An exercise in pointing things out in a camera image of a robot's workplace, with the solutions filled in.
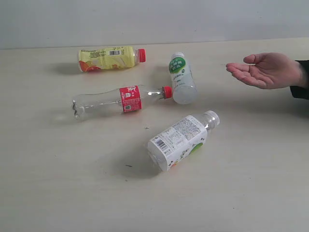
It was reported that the white green yogurt drink bottle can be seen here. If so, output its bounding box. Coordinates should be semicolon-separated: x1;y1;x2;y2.
169;52;197;105

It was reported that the yellow juice bottle red cap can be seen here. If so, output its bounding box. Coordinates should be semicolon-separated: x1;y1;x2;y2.
77;46;146;73

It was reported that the clear bottle white printed label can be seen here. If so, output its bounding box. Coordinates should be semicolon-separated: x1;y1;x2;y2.
147;110;220;172

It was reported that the clear cola bottle red label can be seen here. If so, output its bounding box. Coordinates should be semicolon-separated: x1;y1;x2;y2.
72;85;172;119

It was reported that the open person hand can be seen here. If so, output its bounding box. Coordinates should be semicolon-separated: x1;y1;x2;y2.
226;53;300;89

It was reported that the dark sleeved forearm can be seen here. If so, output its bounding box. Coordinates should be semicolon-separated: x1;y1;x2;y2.
290;60;309;100

